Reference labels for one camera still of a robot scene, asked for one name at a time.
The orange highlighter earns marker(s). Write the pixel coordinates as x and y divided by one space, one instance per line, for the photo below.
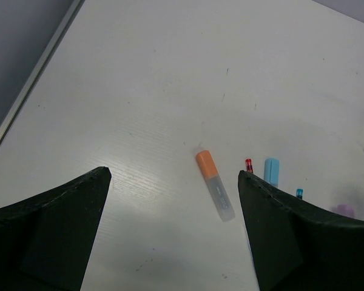
215 186

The red pen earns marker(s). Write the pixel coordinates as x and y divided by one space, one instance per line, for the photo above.
249 166

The blue highlighter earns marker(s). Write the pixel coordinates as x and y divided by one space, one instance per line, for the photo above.
271 171

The purple highlighter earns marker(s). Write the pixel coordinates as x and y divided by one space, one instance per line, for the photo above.
344 210

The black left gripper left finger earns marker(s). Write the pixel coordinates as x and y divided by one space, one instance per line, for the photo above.
46 240

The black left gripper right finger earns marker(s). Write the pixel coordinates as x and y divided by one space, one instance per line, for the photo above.
296 245

